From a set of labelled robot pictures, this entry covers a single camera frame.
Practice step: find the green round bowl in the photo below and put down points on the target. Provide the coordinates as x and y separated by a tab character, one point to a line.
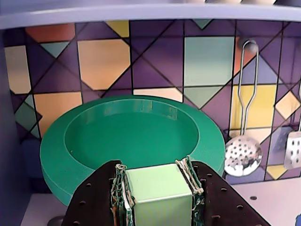
131	134

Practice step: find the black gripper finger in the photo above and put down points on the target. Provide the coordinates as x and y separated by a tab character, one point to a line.
94	202
221	202

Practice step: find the metal slotted spatula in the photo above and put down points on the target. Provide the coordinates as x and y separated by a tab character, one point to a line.
294	150

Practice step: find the lilac toy kitchen shelf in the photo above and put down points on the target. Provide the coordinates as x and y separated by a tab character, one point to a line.
117	16

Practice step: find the colourful geometric backsplash panel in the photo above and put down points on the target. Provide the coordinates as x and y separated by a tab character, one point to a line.
103	63

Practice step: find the metal skimmer spoon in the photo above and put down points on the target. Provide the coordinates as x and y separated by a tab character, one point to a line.
243	155

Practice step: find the grey wall hook knob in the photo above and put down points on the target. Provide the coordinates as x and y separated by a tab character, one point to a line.
252	47

